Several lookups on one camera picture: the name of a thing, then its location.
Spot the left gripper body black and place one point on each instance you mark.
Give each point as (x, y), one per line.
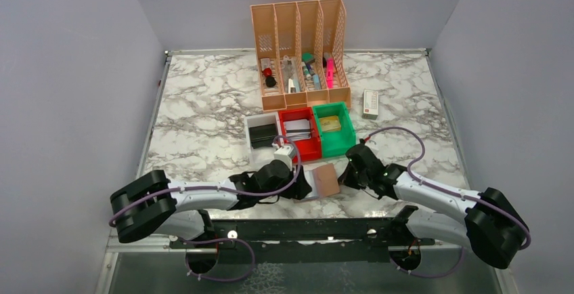
(294, 192)

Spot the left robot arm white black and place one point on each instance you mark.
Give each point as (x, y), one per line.
(153, 204)

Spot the pink highlighter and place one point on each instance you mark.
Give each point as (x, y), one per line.
(330, 69)

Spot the white red small box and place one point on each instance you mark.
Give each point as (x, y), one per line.
(370, 104)

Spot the blue white marker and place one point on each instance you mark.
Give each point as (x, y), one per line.
(316, 82)

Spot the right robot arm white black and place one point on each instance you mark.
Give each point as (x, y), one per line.
(484, 222)

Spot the gold card stack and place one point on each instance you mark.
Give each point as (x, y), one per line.
(330, 124)

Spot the peach desk file organizer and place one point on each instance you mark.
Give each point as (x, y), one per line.
(283, 32)

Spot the brown leather card holder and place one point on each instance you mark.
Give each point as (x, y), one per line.
(323, 181)

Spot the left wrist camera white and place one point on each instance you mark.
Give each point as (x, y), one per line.
(285, 153)

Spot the black card stack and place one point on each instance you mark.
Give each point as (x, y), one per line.
(262, 136)

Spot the white card stack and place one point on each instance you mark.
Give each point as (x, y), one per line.
(297, 129)

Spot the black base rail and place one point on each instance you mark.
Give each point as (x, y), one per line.
(290, 241)

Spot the red black small object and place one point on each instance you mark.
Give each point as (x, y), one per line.
(270, 80)

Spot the red plastic bin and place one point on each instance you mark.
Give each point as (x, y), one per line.
(311, 149)

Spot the white plastic bin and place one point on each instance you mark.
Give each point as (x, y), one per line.
(259, 157)

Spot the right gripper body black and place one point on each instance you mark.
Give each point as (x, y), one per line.
(352, 178)

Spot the teal capped marker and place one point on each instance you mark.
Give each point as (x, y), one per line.
(308, 60)

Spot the green plastic bin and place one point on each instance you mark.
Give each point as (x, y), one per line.
(335, 143)

